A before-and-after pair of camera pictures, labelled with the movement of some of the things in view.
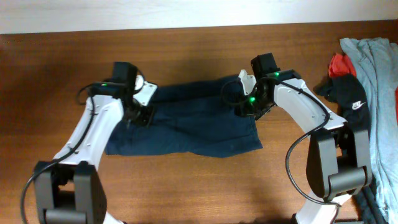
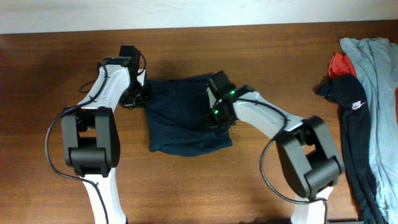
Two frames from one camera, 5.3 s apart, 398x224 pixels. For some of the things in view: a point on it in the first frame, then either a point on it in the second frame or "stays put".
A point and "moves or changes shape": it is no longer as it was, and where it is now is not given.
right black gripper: x=245 y=111 -> x=210 y=123
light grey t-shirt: x=376 y=61 stays put
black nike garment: x=348 y=96 stays put
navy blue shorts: x=196 y=117 moves or changes shape
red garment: x=341 y=64 stays put
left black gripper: x=145 y=119 -> x=125 y=101
